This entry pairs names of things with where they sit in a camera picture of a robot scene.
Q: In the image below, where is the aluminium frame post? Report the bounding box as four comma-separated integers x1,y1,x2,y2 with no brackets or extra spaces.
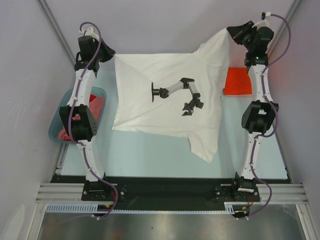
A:
284,0,304,24
36,0,76,65

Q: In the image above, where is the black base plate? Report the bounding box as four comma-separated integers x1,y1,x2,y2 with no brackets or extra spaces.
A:
49,174,292,212

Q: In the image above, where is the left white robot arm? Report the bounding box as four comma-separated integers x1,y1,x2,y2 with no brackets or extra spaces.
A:
59,35,115,182

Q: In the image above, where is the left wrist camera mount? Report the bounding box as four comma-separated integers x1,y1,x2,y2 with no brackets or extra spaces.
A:
80,26,100,41

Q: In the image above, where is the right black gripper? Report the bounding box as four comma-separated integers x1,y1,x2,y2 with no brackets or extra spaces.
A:
227,20,259,53

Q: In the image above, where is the right aluminium frame post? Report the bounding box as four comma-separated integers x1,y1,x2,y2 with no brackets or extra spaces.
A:
284,0,304,24

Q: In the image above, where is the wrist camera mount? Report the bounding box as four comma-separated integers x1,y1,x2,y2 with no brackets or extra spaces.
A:
80,26,100,41
252,11,271,29

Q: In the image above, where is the folded orange t shirt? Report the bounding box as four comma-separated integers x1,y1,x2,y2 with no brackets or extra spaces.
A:
223,67,253,97

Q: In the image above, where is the grey slotted cable duct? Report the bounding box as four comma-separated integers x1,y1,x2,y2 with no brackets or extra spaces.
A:
45,202,249,216

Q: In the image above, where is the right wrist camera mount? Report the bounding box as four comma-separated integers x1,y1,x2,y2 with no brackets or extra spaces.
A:
252,11,271,29

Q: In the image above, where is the left aluminium frame post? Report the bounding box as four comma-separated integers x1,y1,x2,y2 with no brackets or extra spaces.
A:
36,0,76,65

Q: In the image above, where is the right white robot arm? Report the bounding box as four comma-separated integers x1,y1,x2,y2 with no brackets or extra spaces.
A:
227,21,279,201

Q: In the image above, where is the blue plastic basket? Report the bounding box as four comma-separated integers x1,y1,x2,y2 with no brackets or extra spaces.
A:
48,87,107,145

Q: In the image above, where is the white printed t shirt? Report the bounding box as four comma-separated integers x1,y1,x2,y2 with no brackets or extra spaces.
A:
112,29,232,163

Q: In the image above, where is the pink t shirt in basket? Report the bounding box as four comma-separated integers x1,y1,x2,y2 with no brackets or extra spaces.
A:
54,96,105,143

